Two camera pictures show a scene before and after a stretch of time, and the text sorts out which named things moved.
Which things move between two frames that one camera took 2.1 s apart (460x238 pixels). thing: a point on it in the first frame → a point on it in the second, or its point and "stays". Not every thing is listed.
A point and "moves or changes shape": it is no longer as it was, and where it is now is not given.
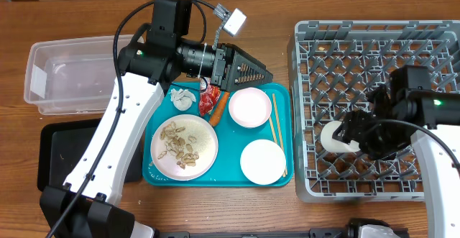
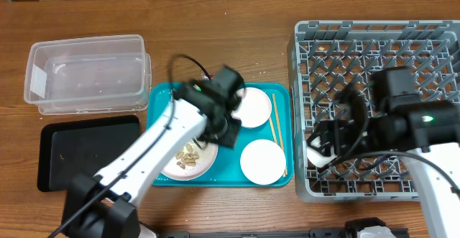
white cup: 334,145 moves or changes shape
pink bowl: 250,107 stays
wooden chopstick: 278,121 stays
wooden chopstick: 284,172 stays
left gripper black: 233,55 → 229,136
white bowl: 263,162 stays
